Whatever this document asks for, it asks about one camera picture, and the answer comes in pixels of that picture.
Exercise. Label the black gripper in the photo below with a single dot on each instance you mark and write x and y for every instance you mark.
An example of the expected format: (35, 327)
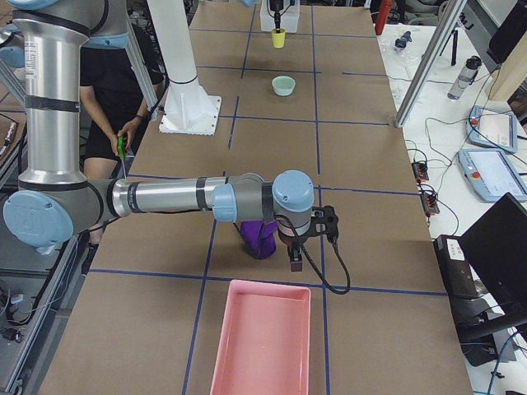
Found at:
(278, 8)
(291, 243)

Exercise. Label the yellow plastic cup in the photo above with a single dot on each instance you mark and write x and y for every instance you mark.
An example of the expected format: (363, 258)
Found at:
(278, 37)

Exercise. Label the purple cloth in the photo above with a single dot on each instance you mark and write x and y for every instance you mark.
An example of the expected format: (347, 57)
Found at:
(259, 238)

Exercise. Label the mint green bowl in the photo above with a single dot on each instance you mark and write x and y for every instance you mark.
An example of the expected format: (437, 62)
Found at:
(283, 85)

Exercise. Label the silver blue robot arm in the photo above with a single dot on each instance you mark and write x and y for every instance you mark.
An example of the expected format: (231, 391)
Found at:
(55, 200)

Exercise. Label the translucent white plastic box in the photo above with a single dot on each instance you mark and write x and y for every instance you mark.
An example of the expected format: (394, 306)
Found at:
(289, 19)

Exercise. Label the black desktop box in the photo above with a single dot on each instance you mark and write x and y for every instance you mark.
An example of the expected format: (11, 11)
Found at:
(455, 269)

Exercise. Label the pink plastic tray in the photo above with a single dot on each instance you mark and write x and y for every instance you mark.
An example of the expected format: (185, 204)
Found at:
(264, 347)

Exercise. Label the red fire extinguisher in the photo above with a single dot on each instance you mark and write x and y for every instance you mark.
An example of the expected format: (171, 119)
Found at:
(382, 16)

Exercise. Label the blue black handheld tool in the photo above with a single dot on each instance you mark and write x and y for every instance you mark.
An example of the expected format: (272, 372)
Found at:
(402, 42)

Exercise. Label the seated person in black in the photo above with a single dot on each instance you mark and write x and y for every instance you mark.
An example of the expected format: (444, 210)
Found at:
(111, 95)

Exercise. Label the clear water bottle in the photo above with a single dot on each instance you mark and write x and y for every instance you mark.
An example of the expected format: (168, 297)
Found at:
(466, 77)

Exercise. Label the black computer monitor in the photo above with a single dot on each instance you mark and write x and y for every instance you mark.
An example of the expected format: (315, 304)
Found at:
(495, 246)

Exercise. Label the lower teach pendant tablet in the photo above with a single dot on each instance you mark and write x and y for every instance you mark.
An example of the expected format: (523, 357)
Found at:
(491, 174)

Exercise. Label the teach pendant tablet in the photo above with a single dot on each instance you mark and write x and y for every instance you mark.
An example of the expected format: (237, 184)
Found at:
(493, 128)
(491, 174)

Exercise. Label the upper teach pendant tablet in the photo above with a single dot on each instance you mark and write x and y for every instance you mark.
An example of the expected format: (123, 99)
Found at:
(493, 128)

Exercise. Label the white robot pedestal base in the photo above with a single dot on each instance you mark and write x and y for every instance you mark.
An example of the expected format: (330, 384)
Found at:
(188, 108)

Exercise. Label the aluminium frame post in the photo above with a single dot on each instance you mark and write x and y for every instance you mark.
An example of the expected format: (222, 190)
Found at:
(439, 38)

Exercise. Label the green handled screwdriver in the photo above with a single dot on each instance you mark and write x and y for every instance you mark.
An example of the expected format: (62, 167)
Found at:
(122, 152)

